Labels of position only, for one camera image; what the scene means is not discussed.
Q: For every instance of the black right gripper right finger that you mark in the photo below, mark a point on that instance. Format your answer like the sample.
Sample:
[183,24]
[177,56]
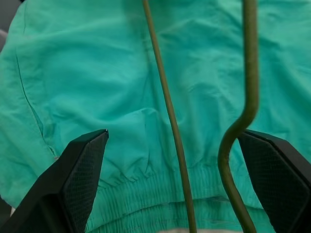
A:
[279,184]

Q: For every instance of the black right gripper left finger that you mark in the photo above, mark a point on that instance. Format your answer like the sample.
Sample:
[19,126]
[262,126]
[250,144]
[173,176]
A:
[60,189]

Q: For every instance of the green shorts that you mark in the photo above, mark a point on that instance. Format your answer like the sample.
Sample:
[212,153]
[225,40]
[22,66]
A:
[97,80]

